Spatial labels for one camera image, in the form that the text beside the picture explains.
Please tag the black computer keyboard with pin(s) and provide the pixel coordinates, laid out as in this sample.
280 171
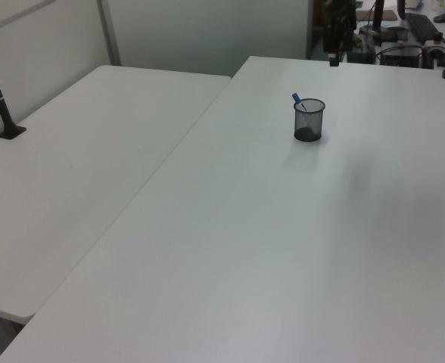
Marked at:
421 26

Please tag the dark computer mouse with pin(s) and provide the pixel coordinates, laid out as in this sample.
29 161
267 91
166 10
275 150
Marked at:
442 17

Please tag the brown desk pad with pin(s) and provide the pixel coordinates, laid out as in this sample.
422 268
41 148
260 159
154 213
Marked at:
389 16

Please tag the white side table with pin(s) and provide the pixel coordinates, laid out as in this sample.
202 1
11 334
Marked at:
75 170

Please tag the black monitor stand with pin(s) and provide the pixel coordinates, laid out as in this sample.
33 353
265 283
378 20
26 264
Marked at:
377 22

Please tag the black equipment box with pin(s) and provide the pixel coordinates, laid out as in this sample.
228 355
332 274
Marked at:
400 54

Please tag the silver and black device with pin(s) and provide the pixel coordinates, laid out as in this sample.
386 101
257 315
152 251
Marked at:
436 43

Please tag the black mesh pen cup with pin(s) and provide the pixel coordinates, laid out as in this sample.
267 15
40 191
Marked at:
309 126

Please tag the white marker with blue cap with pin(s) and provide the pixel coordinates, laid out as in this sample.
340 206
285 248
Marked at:
297 98

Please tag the grey metal partition post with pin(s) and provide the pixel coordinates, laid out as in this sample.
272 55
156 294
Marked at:
109 34

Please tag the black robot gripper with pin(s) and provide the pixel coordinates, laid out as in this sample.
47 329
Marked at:
338 26

